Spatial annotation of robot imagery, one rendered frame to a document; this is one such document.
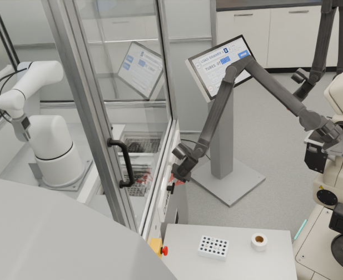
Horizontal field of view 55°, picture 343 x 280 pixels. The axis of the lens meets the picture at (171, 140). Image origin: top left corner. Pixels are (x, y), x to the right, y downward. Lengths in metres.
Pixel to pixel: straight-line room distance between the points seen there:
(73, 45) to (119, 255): 0.46
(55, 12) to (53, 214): 0.42
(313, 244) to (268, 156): 1.17
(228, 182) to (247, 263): 1.41
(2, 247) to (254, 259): 1.23
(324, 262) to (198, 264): 0.90
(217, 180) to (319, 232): 0.98
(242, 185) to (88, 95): 2.18
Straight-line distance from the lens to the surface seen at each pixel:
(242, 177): 2.91
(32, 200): 0.51
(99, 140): 0.88
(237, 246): 1.59
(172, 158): 1.76
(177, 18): 2.94
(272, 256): 1.58
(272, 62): 4.48
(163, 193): 1.58
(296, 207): 2.79
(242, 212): 2.70
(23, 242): 0.47
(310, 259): 2.19
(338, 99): 1.56
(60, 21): 0.75
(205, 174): 2.93
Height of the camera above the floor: 2.07
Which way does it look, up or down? 37 degrees down
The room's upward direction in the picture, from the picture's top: 8 degrees counter-clockwise
